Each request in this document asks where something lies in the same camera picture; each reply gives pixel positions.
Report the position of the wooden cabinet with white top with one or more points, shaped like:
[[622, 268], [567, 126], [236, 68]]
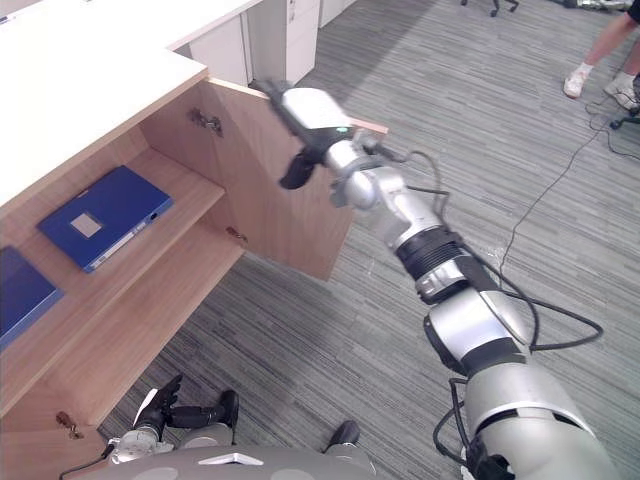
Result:
[[75, 85]]

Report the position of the person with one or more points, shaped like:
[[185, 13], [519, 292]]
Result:
[[605, 40]]

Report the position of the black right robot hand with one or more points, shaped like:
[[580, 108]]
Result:
[[312, 111]]

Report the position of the blue folder with grey label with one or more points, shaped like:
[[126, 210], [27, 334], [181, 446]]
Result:
[[107, 215]]

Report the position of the wooden cabinet door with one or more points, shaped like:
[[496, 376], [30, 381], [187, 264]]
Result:
[[280, 220]]

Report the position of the grey robot torso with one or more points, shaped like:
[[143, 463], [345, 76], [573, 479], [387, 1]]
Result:
[[235, 465]]

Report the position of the white drawer pedestal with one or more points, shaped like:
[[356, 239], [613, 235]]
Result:
[[290, 35]]

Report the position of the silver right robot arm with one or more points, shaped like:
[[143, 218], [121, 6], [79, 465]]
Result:
[[480, 325]]

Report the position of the wooden cabinet shelf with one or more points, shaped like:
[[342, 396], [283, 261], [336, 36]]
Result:
[[165, 180]]

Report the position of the plain blue folder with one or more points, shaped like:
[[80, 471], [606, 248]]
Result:
[[22, 290]]

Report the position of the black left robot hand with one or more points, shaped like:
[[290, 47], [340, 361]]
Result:
[[159, 406]]

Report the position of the dark right robot foot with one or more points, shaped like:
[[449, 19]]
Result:
[[345, 434]]

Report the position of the metal door hinge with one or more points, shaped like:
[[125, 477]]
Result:
[[69, 425], [237, 234], [206, 121]]

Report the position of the black office chair base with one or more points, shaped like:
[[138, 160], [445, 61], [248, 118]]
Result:
[[627, 117], [492, 6]]

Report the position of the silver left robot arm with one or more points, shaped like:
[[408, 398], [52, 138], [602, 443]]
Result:
[[142, 441]]

